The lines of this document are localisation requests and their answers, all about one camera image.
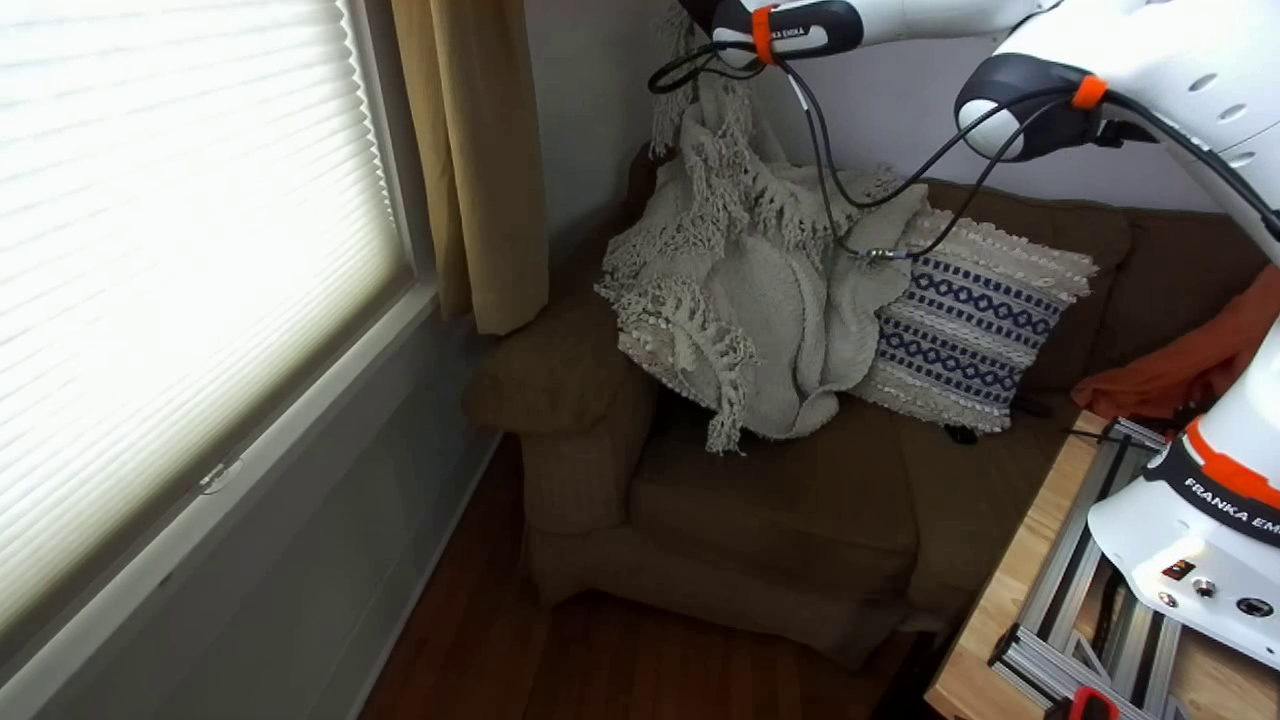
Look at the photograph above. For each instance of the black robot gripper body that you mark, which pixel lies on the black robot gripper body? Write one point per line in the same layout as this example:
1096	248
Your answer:
712	18

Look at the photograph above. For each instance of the cream fringed knit blanket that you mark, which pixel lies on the cream fringed knit blanket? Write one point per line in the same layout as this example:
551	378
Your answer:
745	294

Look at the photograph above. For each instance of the tan curtain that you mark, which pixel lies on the tan curtain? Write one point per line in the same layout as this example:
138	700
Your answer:
482	147

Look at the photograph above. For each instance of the blue white patterned pillow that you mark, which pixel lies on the blue white patterned pillow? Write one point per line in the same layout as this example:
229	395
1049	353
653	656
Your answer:
972	326

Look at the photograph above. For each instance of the brown fabric sofa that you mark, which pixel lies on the brown fabric sofa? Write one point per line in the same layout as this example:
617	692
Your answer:
784	521

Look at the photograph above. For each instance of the orange cloth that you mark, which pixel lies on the orange cloth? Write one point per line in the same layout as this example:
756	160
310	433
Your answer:
1183	364

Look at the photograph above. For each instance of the white pleated window blind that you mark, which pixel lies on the white pleated window blind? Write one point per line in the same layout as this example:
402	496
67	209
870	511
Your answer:
172	254

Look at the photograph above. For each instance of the red clamp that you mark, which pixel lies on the red clamp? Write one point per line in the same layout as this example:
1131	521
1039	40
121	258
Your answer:
1086	705

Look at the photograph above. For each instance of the grey window frame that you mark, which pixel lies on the grey window frame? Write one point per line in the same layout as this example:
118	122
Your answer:
254	454

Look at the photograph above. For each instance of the aluminium profile frame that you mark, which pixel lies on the aluminium profile frame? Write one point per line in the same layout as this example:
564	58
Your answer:
1086	615

